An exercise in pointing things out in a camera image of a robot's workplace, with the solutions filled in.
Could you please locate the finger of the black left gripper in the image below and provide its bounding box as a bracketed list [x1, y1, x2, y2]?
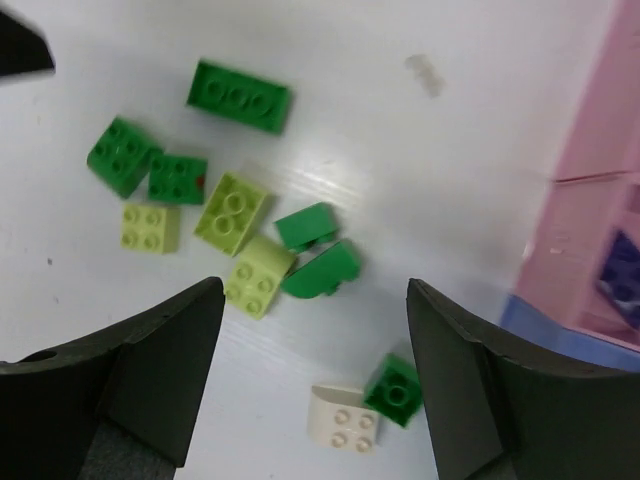
[1, 9, 55, 80]

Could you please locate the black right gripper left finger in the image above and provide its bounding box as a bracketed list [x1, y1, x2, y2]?
[1, 277, 224, 479]

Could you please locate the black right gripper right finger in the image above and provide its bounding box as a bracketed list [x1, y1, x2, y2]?
[406, 279, 639, 479]

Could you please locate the multicolour compartment tray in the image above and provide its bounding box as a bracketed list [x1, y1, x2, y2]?
[501, 1, 639, 372]

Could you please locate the white lego brick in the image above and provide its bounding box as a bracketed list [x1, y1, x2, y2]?
[307, 384, 381, 454]

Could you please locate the purple lego brick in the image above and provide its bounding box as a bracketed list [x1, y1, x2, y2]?
[596, 230, 639, 330]

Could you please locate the light green lego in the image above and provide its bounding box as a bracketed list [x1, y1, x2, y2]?
[193, 171, 272, 257]
[224, 235, 297, 320]

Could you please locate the green long lego brick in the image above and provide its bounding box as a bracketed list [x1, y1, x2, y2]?
[186, 60, 293, 134]

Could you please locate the green sloped lego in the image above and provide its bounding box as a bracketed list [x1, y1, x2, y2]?
[281, 239, 362, 299]
[274, 202, 339, 253]

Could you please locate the green lego near tray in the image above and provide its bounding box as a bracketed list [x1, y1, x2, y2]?
[362, 352, 422, 428]

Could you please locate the green lego brick left edge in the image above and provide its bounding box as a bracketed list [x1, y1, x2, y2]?
[87, 116, 163, 199]

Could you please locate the light green lego brick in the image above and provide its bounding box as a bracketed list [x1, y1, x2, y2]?
[120, 203, 181, 254]

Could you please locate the green square lego brick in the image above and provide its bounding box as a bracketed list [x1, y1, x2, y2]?
[148, 154, 208, 205]

